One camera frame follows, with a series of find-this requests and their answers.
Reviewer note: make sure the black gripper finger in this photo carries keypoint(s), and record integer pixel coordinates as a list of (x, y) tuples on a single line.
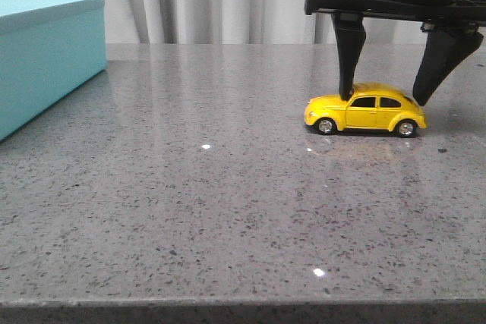
[(445, 49), (350, 37)]

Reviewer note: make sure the yellow toy beetle car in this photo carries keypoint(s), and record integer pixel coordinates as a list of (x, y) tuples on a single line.
[(369, 106)]

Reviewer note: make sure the light blue storage box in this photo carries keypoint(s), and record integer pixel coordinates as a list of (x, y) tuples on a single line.
[(48, 48)]

